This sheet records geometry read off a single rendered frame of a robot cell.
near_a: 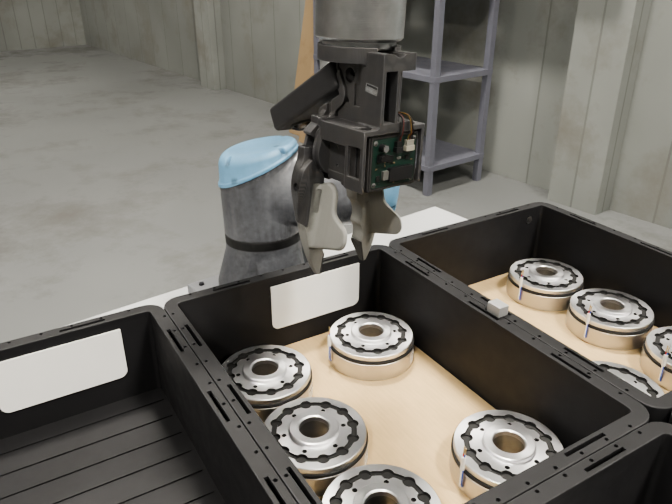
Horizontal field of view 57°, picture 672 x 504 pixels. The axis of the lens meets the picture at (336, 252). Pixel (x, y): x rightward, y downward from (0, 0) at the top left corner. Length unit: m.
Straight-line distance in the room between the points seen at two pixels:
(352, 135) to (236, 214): 0.41
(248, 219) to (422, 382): 0.34
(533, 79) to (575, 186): 0.69
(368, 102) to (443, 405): 0.35
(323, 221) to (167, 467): 0.28
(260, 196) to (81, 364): 0.33
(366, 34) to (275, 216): 0.43
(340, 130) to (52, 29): 10.31
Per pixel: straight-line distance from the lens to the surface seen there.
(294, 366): 0.70
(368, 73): 0.52
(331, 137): 0.54
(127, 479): 0.65
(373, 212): 0.61
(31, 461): 0.70
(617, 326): 0.84
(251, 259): 0.91
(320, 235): 0.57
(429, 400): 0.71
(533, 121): 3.92
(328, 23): 0.53
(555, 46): 3.81
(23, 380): 0.70
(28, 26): 10.71
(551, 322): 0.88
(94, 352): 0.70
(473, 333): 0.70
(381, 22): 0.52
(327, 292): 0.78
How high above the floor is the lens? 1.27
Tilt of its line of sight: 26 degrees down
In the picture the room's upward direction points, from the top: straight up
